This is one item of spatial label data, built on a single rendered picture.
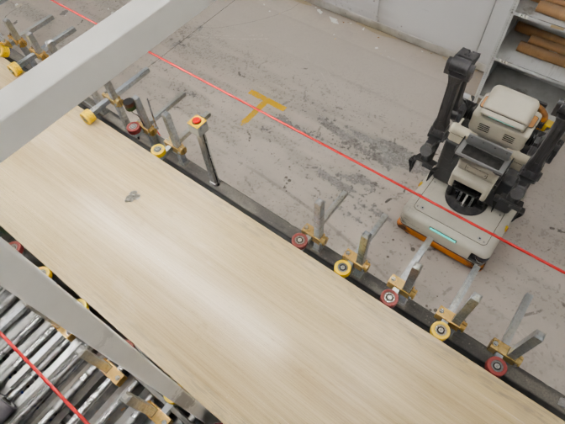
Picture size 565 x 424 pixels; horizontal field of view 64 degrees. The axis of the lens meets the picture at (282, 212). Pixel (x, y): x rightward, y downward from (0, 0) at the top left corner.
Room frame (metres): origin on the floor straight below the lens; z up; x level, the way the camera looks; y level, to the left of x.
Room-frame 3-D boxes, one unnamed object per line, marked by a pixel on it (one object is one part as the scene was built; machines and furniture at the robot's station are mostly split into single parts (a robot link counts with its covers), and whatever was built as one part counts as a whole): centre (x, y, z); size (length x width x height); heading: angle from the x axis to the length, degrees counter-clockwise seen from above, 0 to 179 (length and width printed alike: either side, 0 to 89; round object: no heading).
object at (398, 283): (0.78, -0.52, 0.84); 0.14 x 0.06 x 0.05; 48
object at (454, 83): (1.39, -0.77, 1.40); 0.11 x 0.06 x 0.43; 48
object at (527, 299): (0.52, -0.94, 0.83); 0.43 x 0.03 x 0.04; 138
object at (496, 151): (1.37, -1.04, 0.99); 0.28 x 0.16 x 0.22; 48
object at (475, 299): (0.60, -0.73, 0.90); 0.04 x 0.04 x 0.48; 48
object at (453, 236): (1.58, -1.24, 0.16); 0.67 x 0.64 x 0.25; 138
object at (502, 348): (0.44, -0.89, 0.83); 0.14 x 0.06 x 0.05; 48
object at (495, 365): (0.38, -0.81, 0.85); 0.08 x 0.08 x 0.11
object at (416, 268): (0.76, -0.54, 0.87); 0.04 x 0.04 x 0.48; 48
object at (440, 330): (0.55, -0.63, 0.85); 0.08 x 0.08 x 0.11
